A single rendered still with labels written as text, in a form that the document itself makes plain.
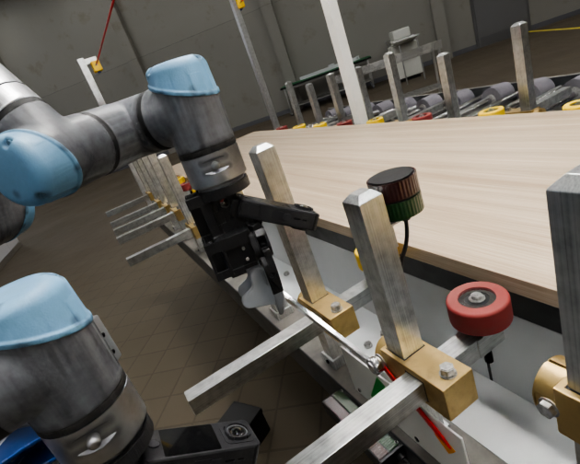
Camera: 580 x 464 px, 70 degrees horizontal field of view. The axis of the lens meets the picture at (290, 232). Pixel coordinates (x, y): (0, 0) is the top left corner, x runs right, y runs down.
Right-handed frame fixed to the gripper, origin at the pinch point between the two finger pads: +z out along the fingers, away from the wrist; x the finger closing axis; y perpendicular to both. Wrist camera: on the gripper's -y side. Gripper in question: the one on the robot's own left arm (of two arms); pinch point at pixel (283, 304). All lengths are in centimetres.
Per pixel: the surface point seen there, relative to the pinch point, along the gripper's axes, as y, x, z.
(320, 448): 3.1, 17.5, 9.6
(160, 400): 64, -131, 96
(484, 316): -22.0, 15.1, 4.4
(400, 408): -7.6, 16.6, 10.2
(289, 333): 0.1, -8.2, 10.5
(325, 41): -444, -1120, -75
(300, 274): -5.8, -12.9, 3.1
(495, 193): -48, -14, 4
